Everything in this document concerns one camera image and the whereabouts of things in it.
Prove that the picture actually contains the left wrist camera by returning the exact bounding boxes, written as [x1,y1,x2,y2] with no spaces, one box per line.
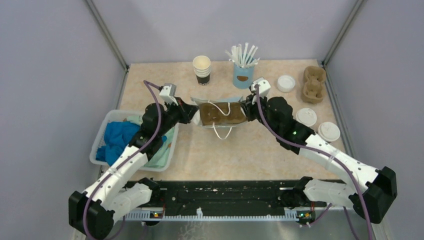
[159,83,177,104]

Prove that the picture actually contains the white cable duct strip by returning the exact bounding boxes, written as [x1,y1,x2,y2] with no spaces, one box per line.
[125,208,299,222]

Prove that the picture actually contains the light green cloth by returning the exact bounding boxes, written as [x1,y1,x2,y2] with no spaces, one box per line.
[141,127,175,172]

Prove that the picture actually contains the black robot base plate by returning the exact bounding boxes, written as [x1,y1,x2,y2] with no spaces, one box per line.
[140,180,327,217]

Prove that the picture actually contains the stack of paper cups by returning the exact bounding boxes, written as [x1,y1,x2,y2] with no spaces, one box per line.
[192,55,211,86]

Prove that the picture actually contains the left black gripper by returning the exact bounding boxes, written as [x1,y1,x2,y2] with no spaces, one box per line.
[157,96,200,137]

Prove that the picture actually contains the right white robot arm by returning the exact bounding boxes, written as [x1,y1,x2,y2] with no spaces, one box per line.
[241,95,398,224]

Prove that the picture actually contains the brown pulp cup carrier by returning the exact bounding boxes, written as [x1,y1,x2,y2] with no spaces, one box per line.
[301,65,327,104]

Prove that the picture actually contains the light blue paper bag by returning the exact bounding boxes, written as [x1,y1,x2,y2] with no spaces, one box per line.
[191,97,248,140]

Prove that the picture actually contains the white plastic basket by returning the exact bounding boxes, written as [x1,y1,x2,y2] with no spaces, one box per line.
[89,109,180,173]

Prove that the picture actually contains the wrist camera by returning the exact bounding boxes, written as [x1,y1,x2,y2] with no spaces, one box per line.
[249,77,271,98]
[159,83,177,104]

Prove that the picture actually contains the blue cloth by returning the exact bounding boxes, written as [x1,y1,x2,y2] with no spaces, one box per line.
[96,121,168,167]

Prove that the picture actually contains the white plastic cup lid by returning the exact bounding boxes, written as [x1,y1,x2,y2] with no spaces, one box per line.
[317,121,341,143]

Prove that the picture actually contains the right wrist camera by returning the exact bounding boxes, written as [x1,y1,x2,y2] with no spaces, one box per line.
[249,77,271,98]

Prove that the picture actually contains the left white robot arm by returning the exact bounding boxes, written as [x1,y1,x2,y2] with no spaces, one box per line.
[68,97,199,240]

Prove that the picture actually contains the stack of spare lids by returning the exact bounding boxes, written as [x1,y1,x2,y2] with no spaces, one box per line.
[277,75,296,93]

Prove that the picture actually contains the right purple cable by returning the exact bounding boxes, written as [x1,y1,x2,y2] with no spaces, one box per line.
[253,84,375,240]

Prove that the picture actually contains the blue straw holder cup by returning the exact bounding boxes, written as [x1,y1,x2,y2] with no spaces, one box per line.
[232,63,255,89]

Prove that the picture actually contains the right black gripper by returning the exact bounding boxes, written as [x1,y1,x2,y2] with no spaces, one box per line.
[239,91,280,136]

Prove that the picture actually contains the bundle of wrapped straws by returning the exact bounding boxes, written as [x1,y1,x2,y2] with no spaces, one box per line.
[224,42,261,69]

